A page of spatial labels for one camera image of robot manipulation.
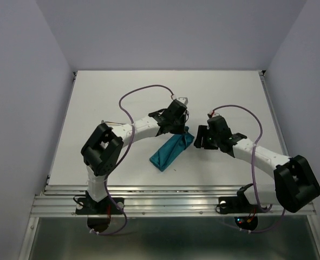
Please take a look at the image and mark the teal cloth napkin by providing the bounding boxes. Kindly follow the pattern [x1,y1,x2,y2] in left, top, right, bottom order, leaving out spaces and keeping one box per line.
[149,126,194,172]

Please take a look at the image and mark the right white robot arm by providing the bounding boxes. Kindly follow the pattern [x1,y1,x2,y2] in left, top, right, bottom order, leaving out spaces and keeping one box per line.
[194,115,320,215]

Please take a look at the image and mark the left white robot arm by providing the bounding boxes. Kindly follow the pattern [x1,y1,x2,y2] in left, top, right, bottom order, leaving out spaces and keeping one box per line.
[75,97,188,215]

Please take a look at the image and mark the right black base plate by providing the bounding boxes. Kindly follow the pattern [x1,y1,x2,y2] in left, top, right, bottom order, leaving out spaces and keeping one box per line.
[215,196,261,215]

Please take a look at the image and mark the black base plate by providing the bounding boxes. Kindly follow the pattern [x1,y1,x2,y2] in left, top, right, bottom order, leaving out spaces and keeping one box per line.
[215,196,261,215]
[73,196,122,215]

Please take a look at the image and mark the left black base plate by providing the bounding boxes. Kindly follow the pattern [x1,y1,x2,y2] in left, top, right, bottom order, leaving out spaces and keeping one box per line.
[73,196,122,215]

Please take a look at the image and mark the aluminium front rail frame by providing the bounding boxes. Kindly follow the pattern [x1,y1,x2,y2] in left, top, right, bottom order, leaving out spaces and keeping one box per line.
[19,70,320,259]

